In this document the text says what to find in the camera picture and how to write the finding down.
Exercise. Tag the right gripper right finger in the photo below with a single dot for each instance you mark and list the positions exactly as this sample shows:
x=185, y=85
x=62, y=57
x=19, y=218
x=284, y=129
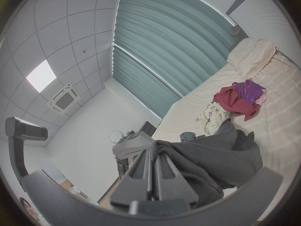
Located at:
x=183, y=192

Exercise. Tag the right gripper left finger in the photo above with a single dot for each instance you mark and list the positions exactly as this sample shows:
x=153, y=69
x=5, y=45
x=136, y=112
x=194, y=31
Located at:
x=120, y=192

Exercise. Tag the black polo shirt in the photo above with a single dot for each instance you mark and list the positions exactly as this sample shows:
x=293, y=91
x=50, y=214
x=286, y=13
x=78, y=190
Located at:
x=207, y=163

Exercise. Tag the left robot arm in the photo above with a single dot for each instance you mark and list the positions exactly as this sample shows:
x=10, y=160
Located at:
x=131, y=145

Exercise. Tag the bed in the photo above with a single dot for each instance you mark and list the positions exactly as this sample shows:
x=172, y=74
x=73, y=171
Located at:
x=277, y=126

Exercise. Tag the round white mirror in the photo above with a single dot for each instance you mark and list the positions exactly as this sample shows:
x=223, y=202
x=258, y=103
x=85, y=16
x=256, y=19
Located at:
x=115, y=136

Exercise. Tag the white printed pyjama top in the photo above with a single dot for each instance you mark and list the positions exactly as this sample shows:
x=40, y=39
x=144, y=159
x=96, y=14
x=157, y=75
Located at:
x=212, y=118

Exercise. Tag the dark red garment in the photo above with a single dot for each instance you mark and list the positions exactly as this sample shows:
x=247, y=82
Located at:
x=235, y=101

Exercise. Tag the ceiling air conditioner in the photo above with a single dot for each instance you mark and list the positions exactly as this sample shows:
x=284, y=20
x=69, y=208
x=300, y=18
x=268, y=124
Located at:
x=63, y=100

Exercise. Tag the blue-green curtain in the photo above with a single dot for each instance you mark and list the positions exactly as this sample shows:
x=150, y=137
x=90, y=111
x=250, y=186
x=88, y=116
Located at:
x=131, y=79
x=169, y=32

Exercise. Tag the purple garment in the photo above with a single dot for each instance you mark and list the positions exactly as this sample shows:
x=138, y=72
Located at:
x=249, y=90

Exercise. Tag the pale pink garment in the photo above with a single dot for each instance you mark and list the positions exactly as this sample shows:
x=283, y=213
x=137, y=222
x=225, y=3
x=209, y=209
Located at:
x=262, y=99

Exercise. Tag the square ceiling light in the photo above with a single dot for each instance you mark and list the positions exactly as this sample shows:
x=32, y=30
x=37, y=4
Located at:
x=40, y=76

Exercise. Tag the cream pillow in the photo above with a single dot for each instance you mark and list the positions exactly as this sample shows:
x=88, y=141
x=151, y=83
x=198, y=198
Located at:
x=249, y=55

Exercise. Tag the grey bedside table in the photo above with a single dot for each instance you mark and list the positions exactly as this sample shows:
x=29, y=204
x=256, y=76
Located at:
x=235, y=30

